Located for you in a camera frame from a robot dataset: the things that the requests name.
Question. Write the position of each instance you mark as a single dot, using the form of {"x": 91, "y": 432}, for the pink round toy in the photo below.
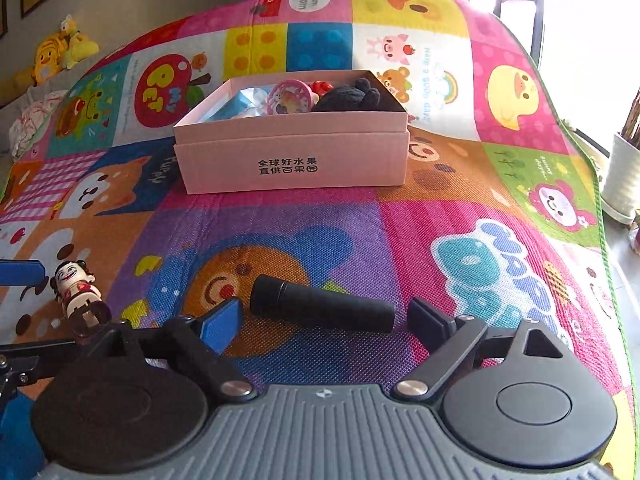
{"x": 289, "y": 97}

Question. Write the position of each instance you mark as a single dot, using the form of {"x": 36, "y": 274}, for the black plush toy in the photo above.
{"x": 350, "y": 97}

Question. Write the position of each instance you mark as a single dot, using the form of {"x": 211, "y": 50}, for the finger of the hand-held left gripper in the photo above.
{"x": 20, "y": 272}
{"x": 30, "y": 355}

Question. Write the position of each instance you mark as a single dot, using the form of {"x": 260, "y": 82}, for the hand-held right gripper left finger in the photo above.
{"x": 222, "y": 325}

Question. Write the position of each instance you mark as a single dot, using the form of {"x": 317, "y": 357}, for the black window frame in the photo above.
{"x": 520, "y": 10}

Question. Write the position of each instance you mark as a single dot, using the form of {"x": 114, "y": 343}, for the floral cloth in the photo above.
{"x": 35, "y": 122}

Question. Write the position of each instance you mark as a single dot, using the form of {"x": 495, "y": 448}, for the dark framed picture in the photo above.
{"x": 3, "y": 10}

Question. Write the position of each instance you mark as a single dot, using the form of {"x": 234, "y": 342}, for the yellow plush cushion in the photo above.
{"x": 15, "y": 87}

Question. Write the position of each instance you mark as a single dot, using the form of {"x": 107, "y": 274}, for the red yellow toy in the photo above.
{"x": 320, "y": 91}

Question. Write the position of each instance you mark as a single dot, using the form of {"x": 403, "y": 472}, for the cartoon figurine toy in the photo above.
{"x": 77, "y": 290}

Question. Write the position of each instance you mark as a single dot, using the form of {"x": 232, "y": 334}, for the blue white tissue pack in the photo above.
{"x": 240, "y": 105}

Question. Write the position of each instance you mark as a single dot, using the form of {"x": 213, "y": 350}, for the black flashlight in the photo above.
{"x": 320, "y": 305}

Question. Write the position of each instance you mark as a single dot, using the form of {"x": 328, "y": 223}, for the pink cardboard box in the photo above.
{"x": 290, "y": 160}

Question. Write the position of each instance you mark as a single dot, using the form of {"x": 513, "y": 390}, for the yellow green plush toy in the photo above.
{"x": 80, "y": 45}

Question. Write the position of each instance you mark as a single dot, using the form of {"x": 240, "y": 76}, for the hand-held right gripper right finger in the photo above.
{"x": 430, "y": 325}

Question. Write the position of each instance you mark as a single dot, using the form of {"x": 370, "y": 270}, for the colourful cartoon play mat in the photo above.
{"x": 320, "y": 230}

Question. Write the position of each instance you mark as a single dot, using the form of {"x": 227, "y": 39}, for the potted palm white pot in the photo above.
{"x": 622, "y": 180}

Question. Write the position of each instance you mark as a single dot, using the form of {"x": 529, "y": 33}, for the yellow duck plush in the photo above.
{"x": 47, "y": 60}

